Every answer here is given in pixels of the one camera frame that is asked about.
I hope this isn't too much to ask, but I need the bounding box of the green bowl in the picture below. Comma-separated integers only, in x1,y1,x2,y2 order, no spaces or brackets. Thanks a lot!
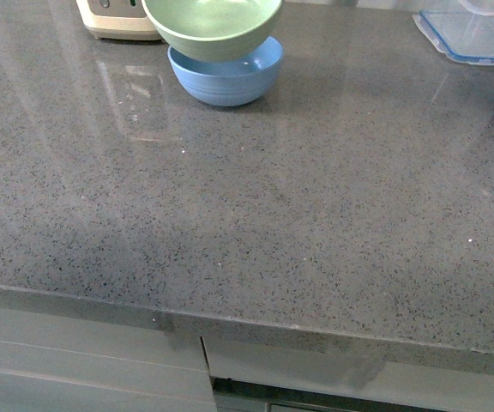
142,0,283,62

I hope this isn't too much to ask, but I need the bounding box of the blue bowl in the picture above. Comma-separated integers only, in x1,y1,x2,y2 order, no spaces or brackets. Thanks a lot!
167,36,284,107

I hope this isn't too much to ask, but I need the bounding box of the white right cabinet drawer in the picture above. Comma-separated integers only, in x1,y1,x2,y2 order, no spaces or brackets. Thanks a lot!
203,337,494,411

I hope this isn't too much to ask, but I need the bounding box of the white cabinet drawer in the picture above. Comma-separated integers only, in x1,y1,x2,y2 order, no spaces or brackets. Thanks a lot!
203,337,494,411
0,308,216,411

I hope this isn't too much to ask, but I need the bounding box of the cream toaster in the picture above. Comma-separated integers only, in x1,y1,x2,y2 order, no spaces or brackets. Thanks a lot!
76,0,162,41

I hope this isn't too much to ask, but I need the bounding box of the white left cabinet drawer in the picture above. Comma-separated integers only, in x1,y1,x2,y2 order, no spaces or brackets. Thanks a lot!
0,308,216,411

